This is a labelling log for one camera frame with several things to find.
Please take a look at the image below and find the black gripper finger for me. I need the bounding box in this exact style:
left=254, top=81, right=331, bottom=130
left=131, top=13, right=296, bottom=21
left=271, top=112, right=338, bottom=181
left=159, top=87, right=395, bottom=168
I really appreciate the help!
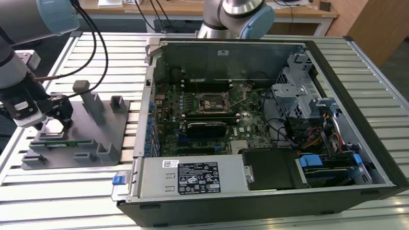
left=36, top=116, right=50, bottom=132
left=47, top=95, right=75, bottom=132

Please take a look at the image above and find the silver square CPU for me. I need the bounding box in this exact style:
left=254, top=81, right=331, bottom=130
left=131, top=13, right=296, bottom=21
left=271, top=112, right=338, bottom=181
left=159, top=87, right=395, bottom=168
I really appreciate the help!
left=44, top=119, right=66, bottom=135

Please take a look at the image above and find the metal socket cover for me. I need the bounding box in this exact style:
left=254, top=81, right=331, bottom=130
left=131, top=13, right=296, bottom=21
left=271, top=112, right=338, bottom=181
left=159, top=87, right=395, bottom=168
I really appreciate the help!
left=226, top=84, right=251, bottom=102

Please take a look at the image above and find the CPU socket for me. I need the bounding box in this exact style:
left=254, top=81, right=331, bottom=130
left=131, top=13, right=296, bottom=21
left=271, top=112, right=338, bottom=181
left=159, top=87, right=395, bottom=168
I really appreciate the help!
left=198, top=92, right=234, bottom=115

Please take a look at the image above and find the green RAM stick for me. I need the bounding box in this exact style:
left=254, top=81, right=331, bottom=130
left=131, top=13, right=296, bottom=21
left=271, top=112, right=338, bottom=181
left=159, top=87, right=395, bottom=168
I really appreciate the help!
left=46, top=141, right=82, bottom=147

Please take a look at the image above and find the grey plastic parts rack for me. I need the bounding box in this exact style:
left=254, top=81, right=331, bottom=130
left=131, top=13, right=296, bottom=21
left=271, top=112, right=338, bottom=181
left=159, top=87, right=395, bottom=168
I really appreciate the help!
left=20, top=80, right=132, bottom=171

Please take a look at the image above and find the long wooden desk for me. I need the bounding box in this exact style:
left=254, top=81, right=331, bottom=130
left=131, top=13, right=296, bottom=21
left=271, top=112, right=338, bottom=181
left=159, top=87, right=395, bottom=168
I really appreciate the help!
left=79, top=0, right=340, bottom=36

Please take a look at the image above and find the silver power supply unit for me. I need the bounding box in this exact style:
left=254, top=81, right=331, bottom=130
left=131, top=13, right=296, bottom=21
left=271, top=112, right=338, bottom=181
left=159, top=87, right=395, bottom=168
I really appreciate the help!
left=127, top=154, right=254, bottom=199

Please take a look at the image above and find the plain white box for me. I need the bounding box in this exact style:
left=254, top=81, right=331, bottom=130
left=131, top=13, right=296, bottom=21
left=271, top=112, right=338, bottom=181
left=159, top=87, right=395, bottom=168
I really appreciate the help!
left=98, top=0, right=124, bottom=9

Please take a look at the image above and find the black graphics card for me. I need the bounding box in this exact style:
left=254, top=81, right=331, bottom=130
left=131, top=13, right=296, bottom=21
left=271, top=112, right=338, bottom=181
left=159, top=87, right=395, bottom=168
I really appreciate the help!
left=187, top=121, right=228, bottom=139

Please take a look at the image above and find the black expansion slot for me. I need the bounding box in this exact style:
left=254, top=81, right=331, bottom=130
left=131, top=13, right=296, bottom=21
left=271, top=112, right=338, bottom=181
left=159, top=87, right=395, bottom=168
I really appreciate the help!
left=178, top=146, right=222, bottom=154

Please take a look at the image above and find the black RAM slot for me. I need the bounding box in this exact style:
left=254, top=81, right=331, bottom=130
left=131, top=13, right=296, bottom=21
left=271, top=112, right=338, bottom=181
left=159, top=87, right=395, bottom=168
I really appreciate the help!
left=184, top=117, right=242, bottom=125
left=184, top=112, right=242, bottom=119
left=180, top=78, right=234, bottom=84
left=180, top=83, right=234, bottom=93

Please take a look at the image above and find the silver chipset heatsink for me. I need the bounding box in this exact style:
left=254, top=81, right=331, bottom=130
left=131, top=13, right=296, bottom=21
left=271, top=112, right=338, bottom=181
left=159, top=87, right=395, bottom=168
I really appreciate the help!
left=231, top=140, right=250, bottom=154

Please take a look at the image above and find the green motherboard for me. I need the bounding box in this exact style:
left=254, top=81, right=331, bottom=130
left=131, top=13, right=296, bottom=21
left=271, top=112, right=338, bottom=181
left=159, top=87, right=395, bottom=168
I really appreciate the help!
left=154, top=81, right=288, bottom=159

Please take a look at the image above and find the black open PC case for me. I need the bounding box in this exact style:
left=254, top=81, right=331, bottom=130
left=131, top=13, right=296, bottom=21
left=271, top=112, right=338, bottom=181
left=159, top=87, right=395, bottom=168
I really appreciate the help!
left=111, top=35, right=409, bottom=228

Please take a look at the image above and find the silver metal drive cage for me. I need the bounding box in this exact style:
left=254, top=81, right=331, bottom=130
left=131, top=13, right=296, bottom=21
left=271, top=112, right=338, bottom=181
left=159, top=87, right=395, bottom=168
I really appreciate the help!
left=271, top=54, right=324, bottom=120

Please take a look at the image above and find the black drive connector block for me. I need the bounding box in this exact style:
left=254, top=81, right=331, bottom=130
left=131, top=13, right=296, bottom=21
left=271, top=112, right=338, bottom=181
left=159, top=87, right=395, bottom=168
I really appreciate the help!
left=286, top=117, right=314, bottom=144

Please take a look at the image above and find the blue disk carrier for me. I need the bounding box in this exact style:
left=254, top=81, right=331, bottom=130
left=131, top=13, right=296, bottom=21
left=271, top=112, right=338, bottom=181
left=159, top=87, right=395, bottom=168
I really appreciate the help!
left=299, top=155, right=324, bottom=168

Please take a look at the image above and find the wooden cabinet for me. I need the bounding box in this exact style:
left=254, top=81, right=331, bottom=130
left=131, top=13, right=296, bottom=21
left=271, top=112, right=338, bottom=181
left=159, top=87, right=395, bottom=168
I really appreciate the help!
left=326, top=0, right=409, bottom=69

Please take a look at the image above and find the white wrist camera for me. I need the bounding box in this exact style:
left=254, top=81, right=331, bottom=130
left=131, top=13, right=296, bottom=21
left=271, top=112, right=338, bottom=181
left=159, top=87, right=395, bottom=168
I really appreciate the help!
left=6, top=95, right=48, bottom=128

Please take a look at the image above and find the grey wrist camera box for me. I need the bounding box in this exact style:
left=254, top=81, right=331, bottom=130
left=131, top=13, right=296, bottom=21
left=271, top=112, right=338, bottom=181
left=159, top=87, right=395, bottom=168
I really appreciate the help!
left=16, top=50, right=42, bottom=70

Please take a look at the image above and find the orange yellow wire bundle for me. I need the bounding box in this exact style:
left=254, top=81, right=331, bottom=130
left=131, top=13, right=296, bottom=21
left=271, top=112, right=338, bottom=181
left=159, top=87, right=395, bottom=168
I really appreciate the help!
left=298, top=126, right=346, bottom=154

